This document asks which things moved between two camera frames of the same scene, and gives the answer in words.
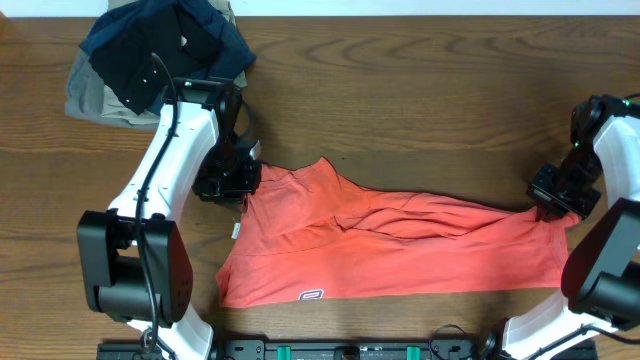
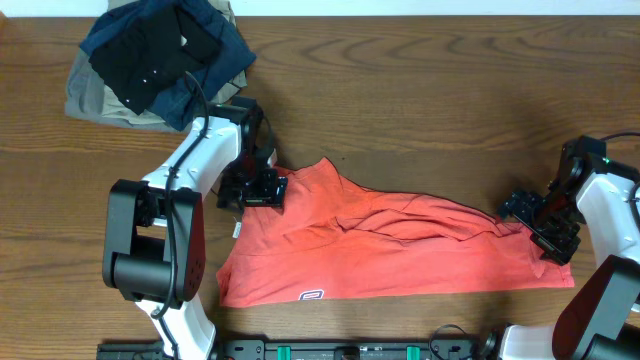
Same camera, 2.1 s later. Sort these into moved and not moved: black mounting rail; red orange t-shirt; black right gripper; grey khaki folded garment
Moved: black right gripper
Not moved: grey khaki folded garment; black mounting rail; red orange t-shirt
